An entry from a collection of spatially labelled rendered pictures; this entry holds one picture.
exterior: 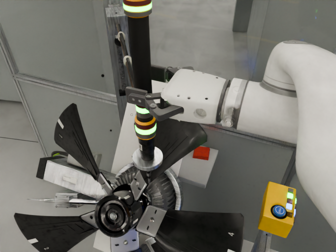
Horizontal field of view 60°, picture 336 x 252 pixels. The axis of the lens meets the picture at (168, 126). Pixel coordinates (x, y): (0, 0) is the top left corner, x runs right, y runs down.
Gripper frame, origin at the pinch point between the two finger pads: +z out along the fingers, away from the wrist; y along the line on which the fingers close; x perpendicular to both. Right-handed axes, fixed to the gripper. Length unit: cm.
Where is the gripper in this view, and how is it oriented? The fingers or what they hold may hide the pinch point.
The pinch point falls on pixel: (143, 83)
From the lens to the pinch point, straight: 54.9
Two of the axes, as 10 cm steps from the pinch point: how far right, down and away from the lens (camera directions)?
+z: -9.3, -2.4, 2.8
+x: 0.0, -7.5, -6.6
